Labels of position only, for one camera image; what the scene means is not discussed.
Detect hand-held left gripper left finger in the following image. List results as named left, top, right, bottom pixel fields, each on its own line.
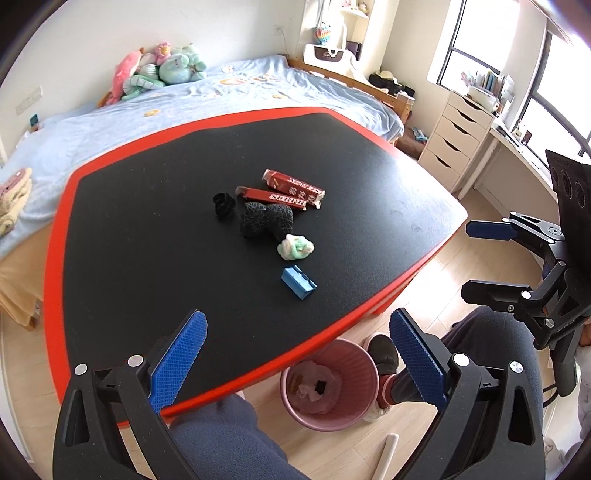
left=52, top=310, right=208, bottom=480

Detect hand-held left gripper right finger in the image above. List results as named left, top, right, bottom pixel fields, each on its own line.
left=389, top=308, right=546, bottom=480

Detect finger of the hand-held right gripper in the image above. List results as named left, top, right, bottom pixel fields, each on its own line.
left=461, top=261, right=566, bottom=334
left=465, top=211, right=568, bottom=260

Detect pink plastic waste bin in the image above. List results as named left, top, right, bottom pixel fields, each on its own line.
left=280, top=338, right=380, bottom=431

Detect small blue box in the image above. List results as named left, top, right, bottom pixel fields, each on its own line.
left=281, top=265, right=318, bottom=302

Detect small black sock ball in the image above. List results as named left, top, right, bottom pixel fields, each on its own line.
left=213, top=192, right=237, bottom=221

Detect white green tissue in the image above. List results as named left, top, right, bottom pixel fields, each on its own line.
left=277, top=234, right=315, bottom=261

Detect black mesh cloth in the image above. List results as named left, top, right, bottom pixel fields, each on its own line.
left=240, top=202, right=295, bottom=239

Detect slim red carton box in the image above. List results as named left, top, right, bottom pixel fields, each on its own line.
left=235, top=186, right=309, bottom=212

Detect large red carton box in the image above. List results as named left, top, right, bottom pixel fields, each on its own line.
left=262, top=169, right=326, bottom=207

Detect dark grey slipper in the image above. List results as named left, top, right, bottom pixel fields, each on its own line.
left=365, top=334, right=400, bottom=377

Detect white desk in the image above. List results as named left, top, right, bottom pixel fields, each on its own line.
left=457, top=122, right=561, bottom=213

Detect person's left leg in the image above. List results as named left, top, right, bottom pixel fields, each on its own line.
left=167, top=394, right=303, bottom=480

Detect white tube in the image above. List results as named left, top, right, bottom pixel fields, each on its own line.
left=371, top=433, right=399, bottom=480

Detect white drawer cabinet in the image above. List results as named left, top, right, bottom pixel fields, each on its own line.
left=418, top=90, right=496, bottom=195

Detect crumpled white paper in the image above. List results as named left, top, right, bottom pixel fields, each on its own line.
left=287, top=360, right=346, bottom=415

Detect row of books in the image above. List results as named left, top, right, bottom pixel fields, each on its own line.
left=471, top=67, right=517, bottom=104

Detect black bag with hat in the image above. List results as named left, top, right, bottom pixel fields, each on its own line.
left=368, top=70, right=416, bottom=99

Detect folded pink yellow towels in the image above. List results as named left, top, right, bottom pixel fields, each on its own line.
left=0, top=167, right=34, bottom=238

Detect white tote bag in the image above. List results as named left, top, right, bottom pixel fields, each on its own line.
left=302, top=21, right=360, bottom=75

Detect light blue bed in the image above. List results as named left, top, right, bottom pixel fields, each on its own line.
left=0, top=54, right=405, bottom=266

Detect striped teal plush toy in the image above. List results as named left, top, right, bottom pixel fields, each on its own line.
left=121, top=64, right=167, bottom=102

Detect green plush toy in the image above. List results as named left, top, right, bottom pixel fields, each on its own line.
left=159, top=43, right=208, bottom=85

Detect wooden bed frame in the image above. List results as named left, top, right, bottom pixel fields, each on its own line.
left=284, top=54, right=415, bottom=126

